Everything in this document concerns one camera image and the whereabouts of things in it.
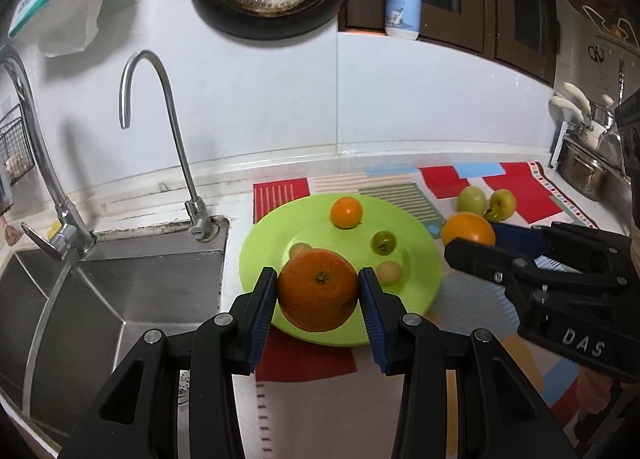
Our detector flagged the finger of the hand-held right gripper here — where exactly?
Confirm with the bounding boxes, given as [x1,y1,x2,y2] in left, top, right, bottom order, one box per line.
[443,237,547,308]
[491,220,634,288]

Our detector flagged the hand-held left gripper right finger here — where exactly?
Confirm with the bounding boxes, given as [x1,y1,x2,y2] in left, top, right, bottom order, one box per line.
[357,266,581,459]

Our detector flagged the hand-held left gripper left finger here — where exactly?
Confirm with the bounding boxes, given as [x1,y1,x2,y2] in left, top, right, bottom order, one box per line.
[60,266,278,459]

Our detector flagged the bright smooth orange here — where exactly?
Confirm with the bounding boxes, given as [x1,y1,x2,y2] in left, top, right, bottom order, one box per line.
[441,212,497,251]

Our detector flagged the dark orange mandarin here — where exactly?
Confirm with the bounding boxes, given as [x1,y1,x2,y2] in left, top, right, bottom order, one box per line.
[277,248,360,333]

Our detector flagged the green mandarin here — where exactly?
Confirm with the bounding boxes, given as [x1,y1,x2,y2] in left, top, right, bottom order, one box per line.
[370,230,398,256]

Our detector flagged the green plate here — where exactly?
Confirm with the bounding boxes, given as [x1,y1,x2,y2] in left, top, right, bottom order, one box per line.
[239,193,443,347]

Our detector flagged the small orange tangerine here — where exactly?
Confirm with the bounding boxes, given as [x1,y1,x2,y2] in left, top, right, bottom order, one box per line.
[330,196,364,230]

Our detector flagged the person's right hand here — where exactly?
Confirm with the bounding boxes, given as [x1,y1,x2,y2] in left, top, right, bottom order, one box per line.
[581,368,627,421]

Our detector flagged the green apple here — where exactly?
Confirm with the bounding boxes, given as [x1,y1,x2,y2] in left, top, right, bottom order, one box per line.
[487,189,517,221]
[457,186,488,215]

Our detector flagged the stainless steel pot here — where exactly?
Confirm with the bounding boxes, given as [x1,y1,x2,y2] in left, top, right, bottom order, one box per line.
[557,139,609,203]

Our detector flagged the metal dish rack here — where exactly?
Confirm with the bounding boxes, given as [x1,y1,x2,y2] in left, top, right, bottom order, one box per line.
[550,119,632,190]

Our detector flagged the colourful patchwork table mat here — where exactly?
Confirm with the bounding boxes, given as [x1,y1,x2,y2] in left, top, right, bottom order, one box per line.
[252,162,640,459]

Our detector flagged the metal ladle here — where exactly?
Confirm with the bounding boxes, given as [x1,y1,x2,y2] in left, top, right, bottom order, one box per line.
[597,58,627,171]

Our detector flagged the stainless steel sink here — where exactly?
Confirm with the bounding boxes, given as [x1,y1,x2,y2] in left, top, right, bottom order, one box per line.
[0,218,231,446]

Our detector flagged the thin gooseneck faucet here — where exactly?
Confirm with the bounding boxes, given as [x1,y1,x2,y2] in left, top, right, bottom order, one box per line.
[118,50,219,242]

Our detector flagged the large chrome faucet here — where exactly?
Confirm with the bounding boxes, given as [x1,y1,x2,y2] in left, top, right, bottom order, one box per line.
[0,44,97,261]

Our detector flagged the white-handled knife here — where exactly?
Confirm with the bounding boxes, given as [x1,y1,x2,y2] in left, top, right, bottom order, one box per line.
[550,96,593,134]
[562,82,597,112]

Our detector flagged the black wire basket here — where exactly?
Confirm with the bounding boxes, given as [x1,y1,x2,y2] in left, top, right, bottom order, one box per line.
[0,104,37,186]

